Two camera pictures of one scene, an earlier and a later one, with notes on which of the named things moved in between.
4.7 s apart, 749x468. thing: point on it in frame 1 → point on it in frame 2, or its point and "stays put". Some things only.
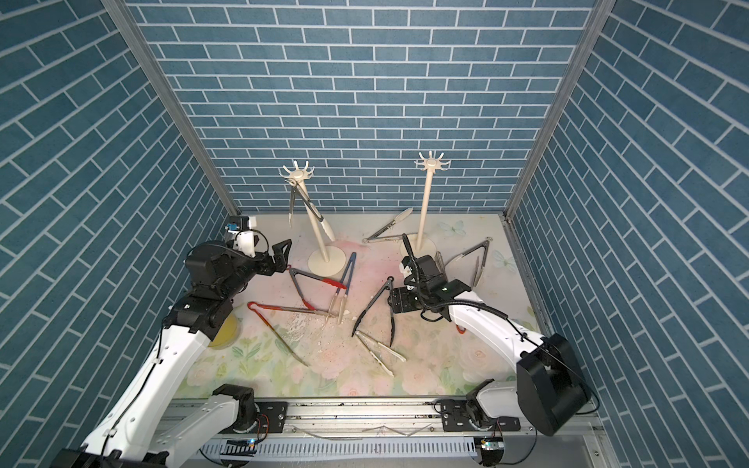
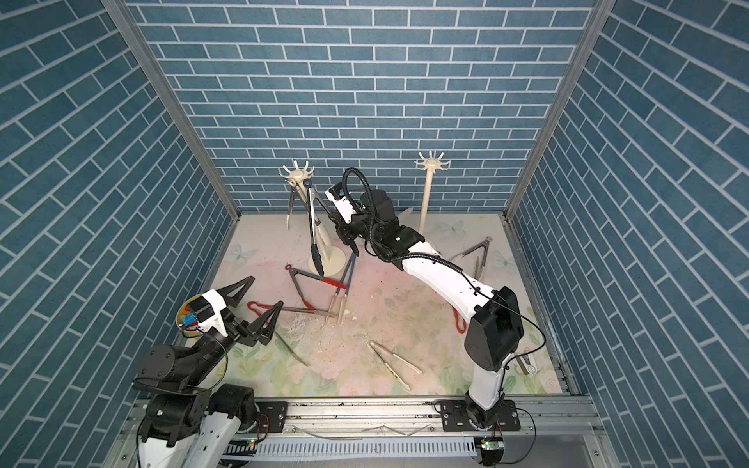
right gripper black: [401, 294] → [345, 231]
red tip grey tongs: [333, 283] stays put
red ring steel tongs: [254, 305] stays put
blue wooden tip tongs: [352, 259] stays put
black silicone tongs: [389, 286] → [313, 196]
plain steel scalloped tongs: [480, 268] stays put
